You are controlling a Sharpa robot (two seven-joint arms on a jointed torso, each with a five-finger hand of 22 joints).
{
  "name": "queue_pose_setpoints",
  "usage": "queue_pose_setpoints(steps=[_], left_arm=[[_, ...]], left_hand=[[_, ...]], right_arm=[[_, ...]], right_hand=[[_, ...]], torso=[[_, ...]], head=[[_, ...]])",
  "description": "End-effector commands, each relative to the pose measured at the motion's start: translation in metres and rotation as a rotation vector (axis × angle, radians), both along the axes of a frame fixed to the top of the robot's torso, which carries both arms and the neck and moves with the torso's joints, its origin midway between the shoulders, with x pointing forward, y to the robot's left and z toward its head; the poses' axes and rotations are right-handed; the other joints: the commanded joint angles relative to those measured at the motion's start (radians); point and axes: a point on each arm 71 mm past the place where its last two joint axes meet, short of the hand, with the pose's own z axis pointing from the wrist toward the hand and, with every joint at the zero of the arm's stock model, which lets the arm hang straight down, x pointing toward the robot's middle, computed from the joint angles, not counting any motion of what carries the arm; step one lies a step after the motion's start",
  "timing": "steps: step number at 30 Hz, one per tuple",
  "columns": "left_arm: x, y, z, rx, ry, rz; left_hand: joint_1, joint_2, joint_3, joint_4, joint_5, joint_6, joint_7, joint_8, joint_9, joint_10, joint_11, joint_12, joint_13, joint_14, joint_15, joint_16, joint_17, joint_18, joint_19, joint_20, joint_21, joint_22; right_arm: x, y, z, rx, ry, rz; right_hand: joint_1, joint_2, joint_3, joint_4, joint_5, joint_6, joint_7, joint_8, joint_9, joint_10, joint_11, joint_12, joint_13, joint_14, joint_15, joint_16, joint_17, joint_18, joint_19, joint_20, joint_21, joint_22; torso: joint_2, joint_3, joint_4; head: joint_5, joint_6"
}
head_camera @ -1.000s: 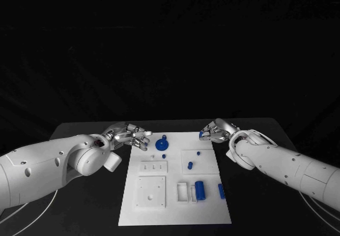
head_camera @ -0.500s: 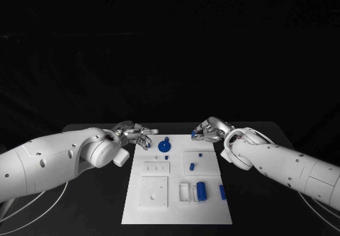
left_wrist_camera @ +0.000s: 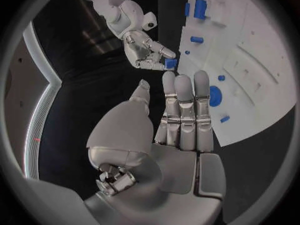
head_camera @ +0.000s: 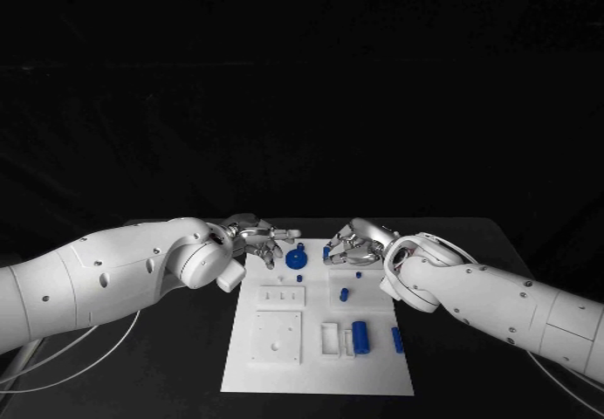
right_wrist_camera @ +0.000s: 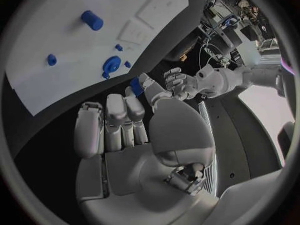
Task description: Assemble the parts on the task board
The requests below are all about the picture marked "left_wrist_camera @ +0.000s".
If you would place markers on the small blue peg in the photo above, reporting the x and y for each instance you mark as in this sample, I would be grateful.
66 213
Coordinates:
187 52

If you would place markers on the white task board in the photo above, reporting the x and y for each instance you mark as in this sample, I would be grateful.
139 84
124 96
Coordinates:
243 63

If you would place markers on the thin blue block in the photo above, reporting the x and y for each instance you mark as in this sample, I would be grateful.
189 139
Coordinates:
187 9

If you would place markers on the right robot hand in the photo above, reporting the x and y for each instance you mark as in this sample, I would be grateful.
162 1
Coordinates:
143 50

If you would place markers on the blue gear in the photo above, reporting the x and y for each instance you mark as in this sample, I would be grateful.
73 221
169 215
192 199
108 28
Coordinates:
215 96

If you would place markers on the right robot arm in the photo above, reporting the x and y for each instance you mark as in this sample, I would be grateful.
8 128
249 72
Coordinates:
117 9

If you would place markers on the small blue plug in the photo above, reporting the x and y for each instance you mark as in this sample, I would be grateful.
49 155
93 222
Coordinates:
225 119

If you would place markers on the large blue block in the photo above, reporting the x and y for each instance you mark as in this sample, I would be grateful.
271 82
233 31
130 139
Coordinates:
200 8

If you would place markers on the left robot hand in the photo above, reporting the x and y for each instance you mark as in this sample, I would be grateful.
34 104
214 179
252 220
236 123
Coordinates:
178 165

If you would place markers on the blue cylinder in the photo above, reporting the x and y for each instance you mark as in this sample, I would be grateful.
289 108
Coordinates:
196 39

